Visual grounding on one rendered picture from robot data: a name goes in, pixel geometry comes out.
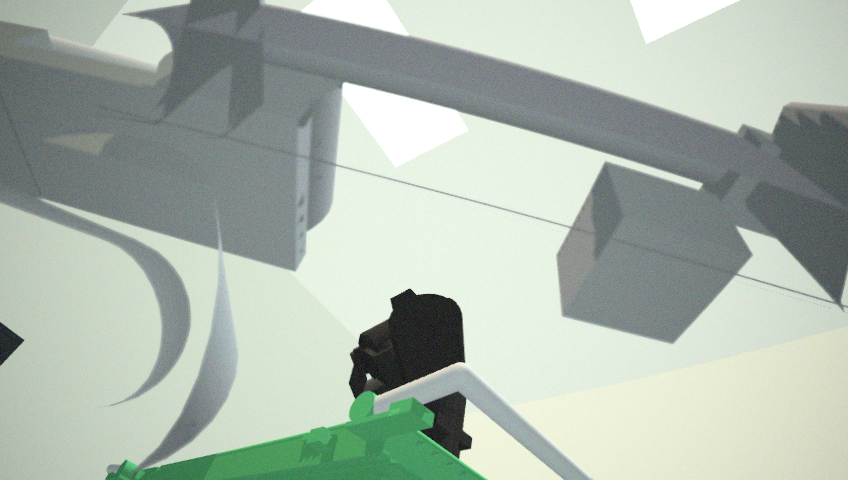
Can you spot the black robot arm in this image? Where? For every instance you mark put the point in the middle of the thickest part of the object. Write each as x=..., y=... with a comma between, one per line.
x=423, y=335

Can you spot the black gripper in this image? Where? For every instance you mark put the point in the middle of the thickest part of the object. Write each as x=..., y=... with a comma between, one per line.
x=447, y=430

